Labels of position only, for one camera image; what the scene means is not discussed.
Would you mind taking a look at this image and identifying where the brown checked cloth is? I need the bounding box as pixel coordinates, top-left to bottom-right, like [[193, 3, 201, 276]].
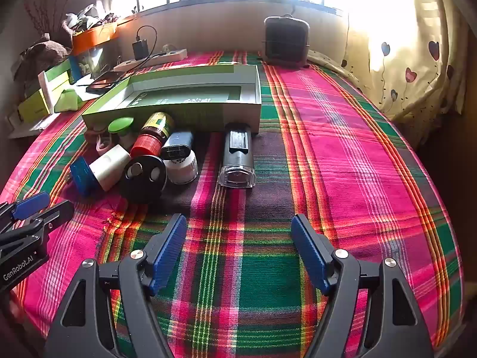
[[13, 33, 71, 83]]

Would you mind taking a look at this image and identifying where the grey space heater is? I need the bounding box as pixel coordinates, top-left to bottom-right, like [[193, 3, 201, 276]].
[[261, 14, 311, 68]]

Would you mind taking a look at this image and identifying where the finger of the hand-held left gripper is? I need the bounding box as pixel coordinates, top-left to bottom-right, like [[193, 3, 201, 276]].
[[0, 191, 51, 224], [7, 199, 75, 237]]

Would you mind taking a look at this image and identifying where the black charging cable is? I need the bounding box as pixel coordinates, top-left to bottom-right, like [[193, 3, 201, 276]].
[[95, 25, 159, 79]]

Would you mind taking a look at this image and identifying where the red-capped brown bottle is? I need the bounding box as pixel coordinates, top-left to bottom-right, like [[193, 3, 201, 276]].
[[130, 111, 175, 157]]

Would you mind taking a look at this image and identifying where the green packet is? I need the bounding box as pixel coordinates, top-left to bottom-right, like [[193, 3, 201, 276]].
[[54, 87, 84, 113]]

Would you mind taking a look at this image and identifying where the plaid blanket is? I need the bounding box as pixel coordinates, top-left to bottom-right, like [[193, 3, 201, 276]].
[[0, 50, 464, 358]]

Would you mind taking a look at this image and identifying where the grey blue rectangular case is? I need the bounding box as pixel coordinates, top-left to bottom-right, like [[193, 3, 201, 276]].
[[161, 130, 194, 161]]

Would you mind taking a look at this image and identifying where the yellow green cardboard box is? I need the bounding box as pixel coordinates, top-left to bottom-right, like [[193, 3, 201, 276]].
[[17, 78, 71, 123]]

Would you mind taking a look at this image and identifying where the blue box with glossy picture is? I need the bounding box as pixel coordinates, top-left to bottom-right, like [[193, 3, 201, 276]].
[[68, 45, 118, 84]]

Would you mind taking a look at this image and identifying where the white charger plug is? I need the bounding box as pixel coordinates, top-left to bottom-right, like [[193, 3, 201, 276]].
[[89, 144, 132, 192]]

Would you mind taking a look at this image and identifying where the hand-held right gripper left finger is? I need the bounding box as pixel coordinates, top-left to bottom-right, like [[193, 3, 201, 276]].
[[44, 213, 188, 358]]

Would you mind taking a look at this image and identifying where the green cardboard tray box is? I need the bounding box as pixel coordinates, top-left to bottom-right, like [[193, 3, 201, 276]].
[[81, 64, 262, 135]]

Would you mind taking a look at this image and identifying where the pile of clutter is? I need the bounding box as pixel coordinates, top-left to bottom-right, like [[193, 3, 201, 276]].
[[65, 4, 120, 32]]

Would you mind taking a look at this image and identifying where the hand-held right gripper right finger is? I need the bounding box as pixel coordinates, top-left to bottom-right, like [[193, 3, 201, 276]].
[[291, 213, 435, 358]]

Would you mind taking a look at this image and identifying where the blue translucent plug adapter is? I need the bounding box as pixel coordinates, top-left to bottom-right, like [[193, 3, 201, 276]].
[[67, 157, 99, 197]]

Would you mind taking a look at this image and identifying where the white paper sheet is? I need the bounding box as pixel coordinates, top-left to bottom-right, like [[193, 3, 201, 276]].
[[72, 75, 112, 101]]

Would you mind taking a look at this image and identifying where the small white-lidded jar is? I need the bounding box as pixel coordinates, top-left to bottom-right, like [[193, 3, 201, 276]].
[[164, 151, 199, 185]]

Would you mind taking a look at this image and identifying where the black round case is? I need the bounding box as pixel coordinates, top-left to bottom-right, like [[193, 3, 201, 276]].
[[120, 155, 167, 204]]

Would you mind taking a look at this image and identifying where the white power strip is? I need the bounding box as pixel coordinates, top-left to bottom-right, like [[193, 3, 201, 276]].
[[113, 48, 188, 71]]

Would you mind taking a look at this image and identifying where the black power adapter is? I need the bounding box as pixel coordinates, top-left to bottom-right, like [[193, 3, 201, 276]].
[[132, 37, 150, 60]]

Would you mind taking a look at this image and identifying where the black smartphone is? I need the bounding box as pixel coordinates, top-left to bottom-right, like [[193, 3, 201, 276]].
[[86, 71, 125, 95]]

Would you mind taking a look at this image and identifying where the orange box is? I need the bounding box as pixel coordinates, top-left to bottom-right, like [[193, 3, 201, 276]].
[[71, 22, 120, 56]]

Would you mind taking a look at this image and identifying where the green-lidded small jar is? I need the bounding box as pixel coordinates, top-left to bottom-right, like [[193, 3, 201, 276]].
[[107, 117, 135, 150]]

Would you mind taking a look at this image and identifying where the white tube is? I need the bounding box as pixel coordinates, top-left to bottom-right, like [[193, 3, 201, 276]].
[[37, 71, 53, 114]]

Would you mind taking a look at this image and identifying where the heart print curtain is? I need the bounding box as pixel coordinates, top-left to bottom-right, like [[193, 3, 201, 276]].
[[343, 0, 466, 124]]

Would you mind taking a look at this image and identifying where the black device with clear cap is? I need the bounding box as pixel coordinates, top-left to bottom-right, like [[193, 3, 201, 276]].
[[218, 122, 257, 188]]

